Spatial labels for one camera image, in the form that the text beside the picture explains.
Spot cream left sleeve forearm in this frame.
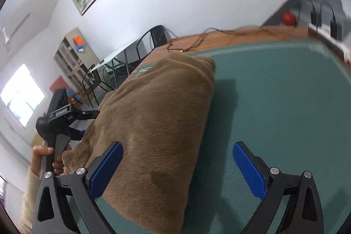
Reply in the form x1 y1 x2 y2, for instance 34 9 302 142
18 168 41 234

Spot red ball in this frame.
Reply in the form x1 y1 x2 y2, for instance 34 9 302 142
282 12 296 27

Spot white folding table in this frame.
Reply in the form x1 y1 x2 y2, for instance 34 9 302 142
91 39 138 87

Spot person left hand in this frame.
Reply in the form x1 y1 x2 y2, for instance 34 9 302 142
30 145 70 177

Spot left black tracker box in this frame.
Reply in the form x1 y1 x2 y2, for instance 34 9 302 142
47 88 69 115

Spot white power strip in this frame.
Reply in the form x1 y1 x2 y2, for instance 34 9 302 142
308 24 350 64

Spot green table mat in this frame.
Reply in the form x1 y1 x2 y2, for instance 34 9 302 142
98 41 350 233

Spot black cable on table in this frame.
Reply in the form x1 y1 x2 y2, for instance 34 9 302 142
165 25 302 54

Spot grey storage cabinet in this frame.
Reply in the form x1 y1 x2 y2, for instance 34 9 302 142
54 28 99 89

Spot brown fleece garment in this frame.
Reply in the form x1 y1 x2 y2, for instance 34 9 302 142
63 53 215 233

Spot red board on wall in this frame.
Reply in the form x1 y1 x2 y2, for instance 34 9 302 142
49 76 70 93

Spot black metal chair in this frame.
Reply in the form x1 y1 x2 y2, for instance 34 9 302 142
136 25 177 61

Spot black power adapter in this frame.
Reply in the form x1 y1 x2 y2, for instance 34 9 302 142
330 5 343 41
309 0 320 27

